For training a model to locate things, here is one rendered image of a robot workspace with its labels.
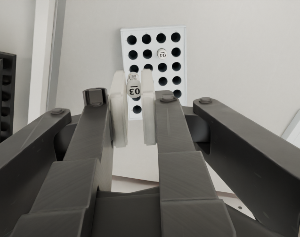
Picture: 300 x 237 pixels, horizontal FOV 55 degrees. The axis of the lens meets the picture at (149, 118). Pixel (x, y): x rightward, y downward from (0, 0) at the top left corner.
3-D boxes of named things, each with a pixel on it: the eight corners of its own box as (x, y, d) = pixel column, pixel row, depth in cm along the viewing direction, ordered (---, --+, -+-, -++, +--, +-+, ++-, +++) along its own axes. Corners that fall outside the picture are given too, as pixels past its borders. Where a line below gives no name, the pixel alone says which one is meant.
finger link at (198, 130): (157, 117, 13) (221, 113, 13) (152, 90, 18) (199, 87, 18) (158, 146, 14) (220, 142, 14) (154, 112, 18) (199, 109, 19)
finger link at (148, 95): (140, 93, 15) (155, 92, 15) (141, 68, 21) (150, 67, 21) (144, 146, 16) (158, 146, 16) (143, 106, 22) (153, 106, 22)
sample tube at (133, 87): (125, 71, 25) (125, 82, 21) (139, 70, 25) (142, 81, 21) (126, 84, 25) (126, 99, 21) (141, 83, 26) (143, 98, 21)
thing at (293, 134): (300, 107, 45) (306, 111, 43) (343, 128, 47) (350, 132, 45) (256, 171, 49) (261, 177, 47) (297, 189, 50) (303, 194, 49)
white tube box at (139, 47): (121, 27, 39) (120, 29, 36) (182, 24, 40) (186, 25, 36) (128, 112, 44) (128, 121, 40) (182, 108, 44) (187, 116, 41)
